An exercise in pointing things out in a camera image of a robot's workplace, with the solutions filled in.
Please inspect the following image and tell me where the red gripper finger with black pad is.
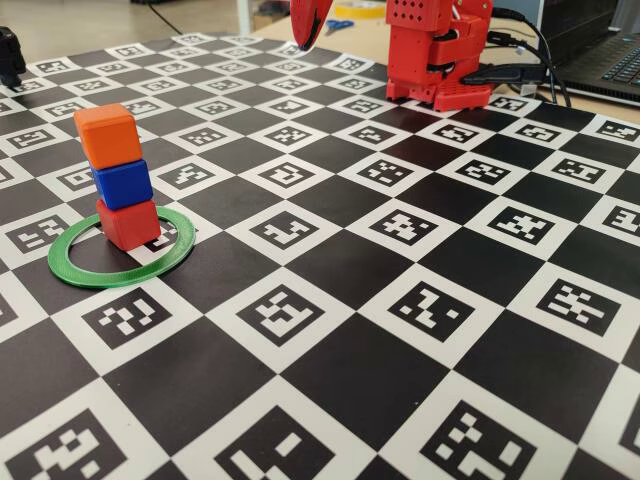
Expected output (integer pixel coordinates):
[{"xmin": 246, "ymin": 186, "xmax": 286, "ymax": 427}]
[
  {"xmin": 305, "ymin": 0, "xmax": 335, "ymax": 50},
  {"xmin": 289, "ymin": 0, "xmax": 326, "ymax": 51}
]

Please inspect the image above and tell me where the orange cube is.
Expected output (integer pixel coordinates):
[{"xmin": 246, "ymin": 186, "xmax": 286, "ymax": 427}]
[{"xmin": 73, "ymin": 103, "xmax": 144, "ymax": 171}]

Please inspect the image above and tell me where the blue cube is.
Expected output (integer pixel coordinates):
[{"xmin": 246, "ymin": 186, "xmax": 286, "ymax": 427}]
[{"xmin": 89, "ymin": 158, "xmax": 153, "ymax": 211}]

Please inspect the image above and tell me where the red cube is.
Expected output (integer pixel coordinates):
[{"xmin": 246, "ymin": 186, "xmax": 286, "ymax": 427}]
[{"xmin": 95, "ymin": 198, "xmax": 162, "ymax": 252}]

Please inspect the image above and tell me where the red robot base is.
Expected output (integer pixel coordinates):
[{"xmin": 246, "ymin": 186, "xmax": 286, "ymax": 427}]
[{"xmin": 384, "ymin": 74, "xmax": 495, "ymax": 112}]

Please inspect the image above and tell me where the yellow tape roll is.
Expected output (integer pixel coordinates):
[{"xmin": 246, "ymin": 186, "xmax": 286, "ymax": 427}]
[{"xmin": 333, "ymin": 0, "xmax": 387, "ymax": 20}]

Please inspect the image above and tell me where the black laptop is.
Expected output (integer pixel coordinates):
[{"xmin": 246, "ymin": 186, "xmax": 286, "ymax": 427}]
[{"xmin": 541, "ymin": 0, "xmax": 640, "ymax": 106}]

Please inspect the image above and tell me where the black device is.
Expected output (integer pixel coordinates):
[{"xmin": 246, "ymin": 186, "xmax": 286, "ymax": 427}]
[{"xmin": 0, "ymin": 25, "xmax": 28, "ymax": 92}]

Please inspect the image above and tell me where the black white marker mat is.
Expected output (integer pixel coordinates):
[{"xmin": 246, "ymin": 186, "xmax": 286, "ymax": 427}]
[{"xmin": 0, "ymin": 30, "xmax": 640, "ymax": 480}]

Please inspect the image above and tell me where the black round cable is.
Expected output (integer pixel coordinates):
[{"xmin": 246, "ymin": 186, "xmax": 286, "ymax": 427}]
[
  {"xmin": 492, "ymin": 7, "xmax": 572, "ymax": 108},
  {"xmin": 487, "ymin": 29, "xmax": 564, "ymax": 101}
]

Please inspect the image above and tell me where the black flat plug cable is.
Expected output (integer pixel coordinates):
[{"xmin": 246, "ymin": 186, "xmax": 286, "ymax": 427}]
[{"xmin": 462, "ymin": 63, "xmax": 546, "ymax": 85}]

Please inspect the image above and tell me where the green ring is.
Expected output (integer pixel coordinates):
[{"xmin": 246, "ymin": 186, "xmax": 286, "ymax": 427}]
[{"xmin": 47, "ymin": 208, "xmax": 197, "ymax": 290}]

